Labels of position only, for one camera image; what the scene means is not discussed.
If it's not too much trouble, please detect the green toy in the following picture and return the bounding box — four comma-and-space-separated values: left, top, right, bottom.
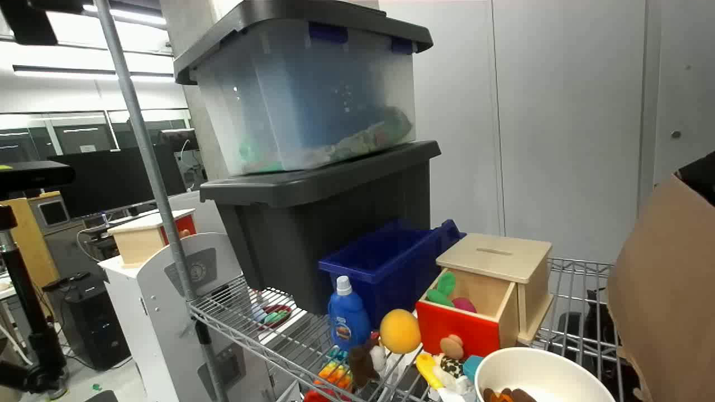
424, 269, 459, 307

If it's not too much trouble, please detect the yellow ball toy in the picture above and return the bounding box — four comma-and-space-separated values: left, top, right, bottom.
378, 307, 424, 355

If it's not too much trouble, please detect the small dark brown toy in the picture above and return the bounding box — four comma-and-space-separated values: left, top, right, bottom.
346, 343, 378, 390

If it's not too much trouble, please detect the rainbow coloured toy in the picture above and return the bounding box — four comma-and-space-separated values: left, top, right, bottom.
302, 357, 355, 402

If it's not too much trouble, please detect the yellow plastic toy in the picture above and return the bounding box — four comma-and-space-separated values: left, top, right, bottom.
413, 350, 446, 390

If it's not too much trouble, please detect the white spotted toy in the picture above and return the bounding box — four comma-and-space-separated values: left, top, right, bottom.
436, 355, 477, 402

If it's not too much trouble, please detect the metal rack pole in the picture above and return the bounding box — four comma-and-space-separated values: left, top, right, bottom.
91, 0, 230, 402

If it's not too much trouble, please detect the brown plush toy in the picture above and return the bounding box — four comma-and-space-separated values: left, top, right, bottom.
481, 385, 537, 402

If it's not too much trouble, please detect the white pot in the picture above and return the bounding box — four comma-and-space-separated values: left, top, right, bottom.
473, 345, 616, 402

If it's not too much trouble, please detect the dark grey storage tote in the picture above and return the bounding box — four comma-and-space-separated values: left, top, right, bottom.
199, 140, 443, 314

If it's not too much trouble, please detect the blue plastic bin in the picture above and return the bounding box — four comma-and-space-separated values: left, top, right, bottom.
316, 216, 466, 330

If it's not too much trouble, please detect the blue detergent bottle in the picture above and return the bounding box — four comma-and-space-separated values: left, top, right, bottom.
326, 275, 372, 357

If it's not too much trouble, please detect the clear storage bin dark lid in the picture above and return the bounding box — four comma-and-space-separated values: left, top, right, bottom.
171, 0, 436, 179

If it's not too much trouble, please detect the packet with coloured items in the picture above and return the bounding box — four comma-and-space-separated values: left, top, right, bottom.
246, 290, 308, 330

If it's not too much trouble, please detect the wooden box with red drawer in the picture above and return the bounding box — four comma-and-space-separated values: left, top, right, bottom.
413, 231, 554, 360

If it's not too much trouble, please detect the wooden peg doll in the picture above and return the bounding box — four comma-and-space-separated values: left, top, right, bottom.
437, 332, 466, 361

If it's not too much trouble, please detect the teal block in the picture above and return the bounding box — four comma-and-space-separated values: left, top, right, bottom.
459, 352, 485, 382

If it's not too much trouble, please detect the small wooden box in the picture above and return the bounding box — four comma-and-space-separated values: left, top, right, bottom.
105, 207, 199, 268

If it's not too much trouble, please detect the white cabinet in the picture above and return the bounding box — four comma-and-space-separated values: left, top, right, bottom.
97, 230, 276, 402

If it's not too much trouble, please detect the black box unit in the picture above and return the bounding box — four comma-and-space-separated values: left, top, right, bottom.
43, 269, 131, 368

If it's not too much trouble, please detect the large cardboard box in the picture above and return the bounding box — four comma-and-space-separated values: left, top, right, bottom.
605, 150, 715, 402

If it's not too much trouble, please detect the black stand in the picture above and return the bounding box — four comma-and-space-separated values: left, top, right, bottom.
0, 159, 75, 397

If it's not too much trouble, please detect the light wooden cabinet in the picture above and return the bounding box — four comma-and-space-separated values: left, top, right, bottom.
0, 190, 65, 296

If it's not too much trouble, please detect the black overhead object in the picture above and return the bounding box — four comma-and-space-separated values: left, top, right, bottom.
0, 0, 85, 44

